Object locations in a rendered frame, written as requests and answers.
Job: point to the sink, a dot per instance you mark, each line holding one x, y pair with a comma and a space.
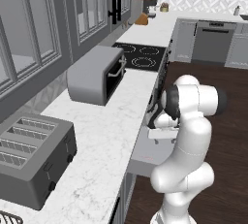
244, 17

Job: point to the black oven front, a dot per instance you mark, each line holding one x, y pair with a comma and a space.
161, 72

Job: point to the grey lower cupboard door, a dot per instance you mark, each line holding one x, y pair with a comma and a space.
124, 198

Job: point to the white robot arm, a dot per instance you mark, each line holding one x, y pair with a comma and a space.
190, 137

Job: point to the small brown shaker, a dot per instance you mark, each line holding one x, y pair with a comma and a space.
124, 25

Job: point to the grey dishwasher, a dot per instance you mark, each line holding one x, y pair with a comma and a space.
213, 42

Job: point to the grey toaster oven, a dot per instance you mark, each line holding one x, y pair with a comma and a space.
92, 76

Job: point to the grey open drawer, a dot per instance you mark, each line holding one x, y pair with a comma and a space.
145, 150

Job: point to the dark grey four-slot toaster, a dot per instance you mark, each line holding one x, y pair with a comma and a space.
30, 160

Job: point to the white soap bottle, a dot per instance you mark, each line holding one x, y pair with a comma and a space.
237, 10

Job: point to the small potted plant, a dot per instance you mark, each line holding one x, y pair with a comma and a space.
164, 7

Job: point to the grey lower cupboard run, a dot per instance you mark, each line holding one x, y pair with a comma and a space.
238, 47
184, 40

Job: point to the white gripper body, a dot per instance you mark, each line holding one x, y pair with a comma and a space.
163, 133

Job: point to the brown knife block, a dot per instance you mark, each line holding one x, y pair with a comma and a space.
142, 19

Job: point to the black hob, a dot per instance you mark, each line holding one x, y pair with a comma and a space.
142, 56

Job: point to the grey coffee machine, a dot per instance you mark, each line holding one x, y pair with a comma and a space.
150, 8

